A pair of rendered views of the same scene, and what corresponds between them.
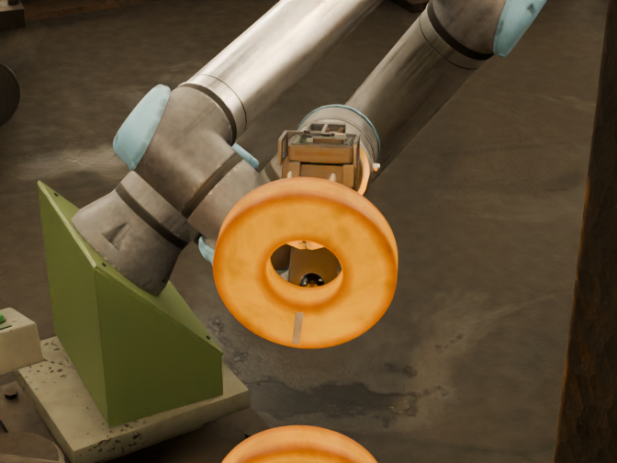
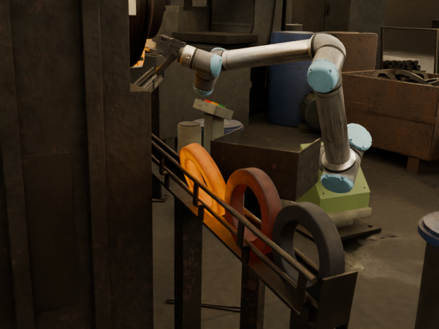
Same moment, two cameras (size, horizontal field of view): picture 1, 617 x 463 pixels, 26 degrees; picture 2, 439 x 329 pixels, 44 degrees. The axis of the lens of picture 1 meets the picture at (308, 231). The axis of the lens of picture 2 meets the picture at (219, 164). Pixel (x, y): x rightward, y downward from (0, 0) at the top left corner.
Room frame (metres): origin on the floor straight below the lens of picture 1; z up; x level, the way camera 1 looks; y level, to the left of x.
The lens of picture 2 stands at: (1.36, -2.38, 1.08)
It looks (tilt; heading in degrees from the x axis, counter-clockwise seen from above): 16 degrees down; 91
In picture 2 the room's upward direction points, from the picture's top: 1 degrees clockwise
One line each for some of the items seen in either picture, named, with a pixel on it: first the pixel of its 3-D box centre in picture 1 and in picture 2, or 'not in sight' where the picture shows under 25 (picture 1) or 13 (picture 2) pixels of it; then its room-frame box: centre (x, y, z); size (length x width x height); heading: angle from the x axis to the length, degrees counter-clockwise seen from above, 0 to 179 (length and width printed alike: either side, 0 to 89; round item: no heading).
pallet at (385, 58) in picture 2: not in sight; (385, 66); (4.14, 7.59, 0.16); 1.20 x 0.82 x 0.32; 109
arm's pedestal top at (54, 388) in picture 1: (125, 378); (326, 206); (1.88, 0.32, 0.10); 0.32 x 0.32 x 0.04; 30
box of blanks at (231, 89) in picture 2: not in sight; (174, 92); (0.89, 2.26, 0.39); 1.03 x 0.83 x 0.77; 44
